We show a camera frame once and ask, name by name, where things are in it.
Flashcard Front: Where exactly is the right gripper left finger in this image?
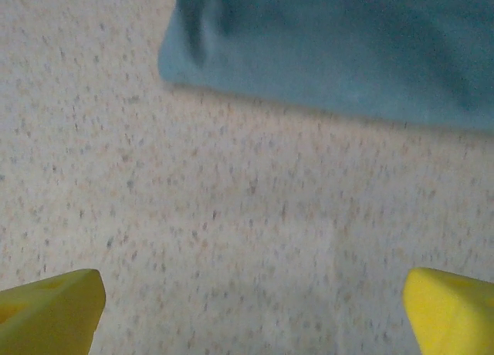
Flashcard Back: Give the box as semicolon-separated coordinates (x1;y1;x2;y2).
0;269;107;355

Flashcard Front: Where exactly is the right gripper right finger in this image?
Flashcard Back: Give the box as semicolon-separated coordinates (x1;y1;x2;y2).
402;266;494;355

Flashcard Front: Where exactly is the grey t-shirt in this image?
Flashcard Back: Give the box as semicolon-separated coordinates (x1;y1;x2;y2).
157;0;494;134

